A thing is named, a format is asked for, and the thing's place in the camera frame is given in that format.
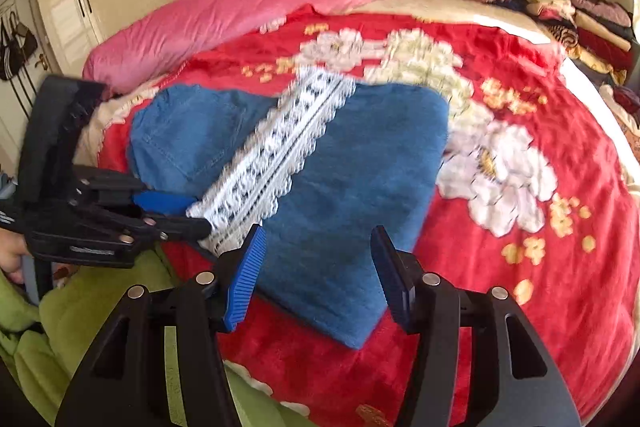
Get blue denim lace-trimmed pants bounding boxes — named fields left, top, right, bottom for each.
left=128, top=67, right=448, bottom=349

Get person's left hand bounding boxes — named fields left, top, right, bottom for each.
left=0, top=229, right=29, bottom=285

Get green fleece garment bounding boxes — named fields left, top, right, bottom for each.
left=1, top=249, right=315, bottom=426

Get red floral blanket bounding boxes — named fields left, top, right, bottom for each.
left=103, top=5, right=639, bottom=426

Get cream bed sheet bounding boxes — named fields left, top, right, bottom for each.
left=74, top=0, right=640, bottom=188

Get floral fabric laundry basket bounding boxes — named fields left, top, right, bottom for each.
left=598, top=84, right=640, bottom=160

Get pink quilt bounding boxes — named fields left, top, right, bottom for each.
left=81, top=0, right=374, bottom=94

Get pile of folded clothes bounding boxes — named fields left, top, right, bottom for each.
left=495, top=0, right=639, bottom=92

